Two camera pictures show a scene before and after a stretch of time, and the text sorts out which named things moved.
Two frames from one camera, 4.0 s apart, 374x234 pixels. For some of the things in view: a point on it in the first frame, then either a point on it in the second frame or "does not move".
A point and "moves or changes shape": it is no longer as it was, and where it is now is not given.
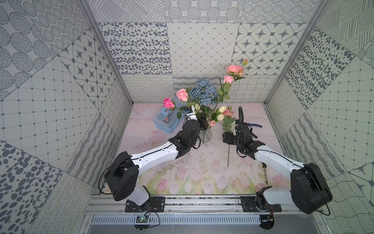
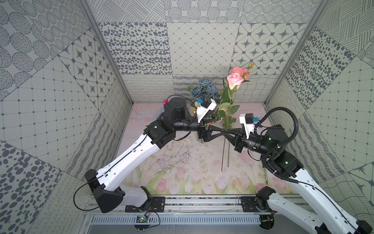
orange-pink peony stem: (228, 120) moves or changes shape
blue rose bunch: (204, 92) does not move
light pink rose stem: (228, 80) to (227, 124)
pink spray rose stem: (237, 71) to (244, 73)
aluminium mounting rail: (180, 205) does not move
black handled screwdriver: (264, 165) does not move
